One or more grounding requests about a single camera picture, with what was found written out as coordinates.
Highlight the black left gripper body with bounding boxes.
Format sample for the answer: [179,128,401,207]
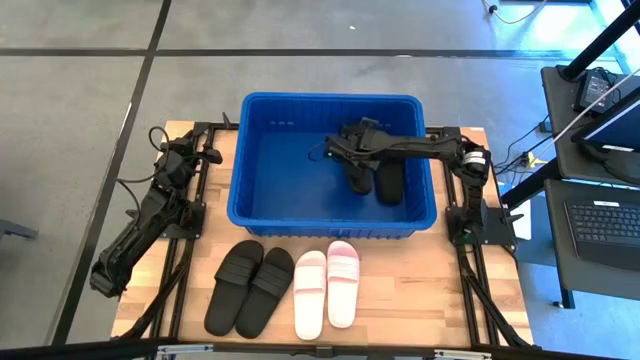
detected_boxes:
[158,135,201,174]

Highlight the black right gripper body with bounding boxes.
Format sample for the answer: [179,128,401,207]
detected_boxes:
[339,117,389,164]

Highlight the black slide sandal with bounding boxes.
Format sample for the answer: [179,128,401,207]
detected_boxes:
[203,239,265,337]
[373,158,407,206]
[343,158,375,196]
[234,246,296,340]

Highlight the pink slide sandal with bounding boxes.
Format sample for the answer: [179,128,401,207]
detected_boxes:
[293,250,328,342]
[326,240,361,330]

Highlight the blue plastic bin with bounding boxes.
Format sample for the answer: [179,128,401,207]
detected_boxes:
[226,91,439,240]

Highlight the grey floor object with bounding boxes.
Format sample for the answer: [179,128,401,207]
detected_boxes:
[0,218,39,242]

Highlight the white floor sheet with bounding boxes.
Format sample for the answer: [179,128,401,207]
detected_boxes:
[512,212,533,242]

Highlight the black desk with monitor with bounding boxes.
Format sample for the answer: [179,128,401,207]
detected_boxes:
[540,63,640,182]

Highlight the white thin rod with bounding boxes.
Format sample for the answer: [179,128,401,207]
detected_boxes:
[552,67,640,146]

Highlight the black electronic device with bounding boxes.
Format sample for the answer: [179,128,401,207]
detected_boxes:
[573,68,615,114]

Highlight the black keyboard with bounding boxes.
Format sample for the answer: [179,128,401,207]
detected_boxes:
[563,198,640,274]

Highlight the black metal pole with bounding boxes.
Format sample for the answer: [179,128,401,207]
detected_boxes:
[558,0,640,82]

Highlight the black monitor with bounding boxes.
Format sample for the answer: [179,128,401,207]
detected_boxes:
[571,87,640,154]

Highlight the black desk with keyboard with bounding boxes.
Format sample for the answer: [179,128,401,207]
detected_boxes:
[543,178,640,310]

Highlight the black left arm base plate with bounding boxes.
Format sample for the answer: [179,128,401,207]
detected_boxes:
[142,198,207,240]

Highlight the black aluminium table frame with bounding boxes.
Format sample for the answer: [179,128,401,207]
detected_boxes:
[119,113,534,349]

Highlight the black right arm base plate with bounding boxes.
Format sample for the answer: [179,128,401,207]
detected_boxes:
[445,203,520,247]

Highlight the white floor cable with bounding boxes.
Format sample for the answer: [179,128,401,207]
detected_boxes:
[480,0,547,25]

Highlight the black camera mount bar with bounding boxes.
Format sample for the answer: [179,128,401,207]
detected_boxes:
[0,337,640,360]

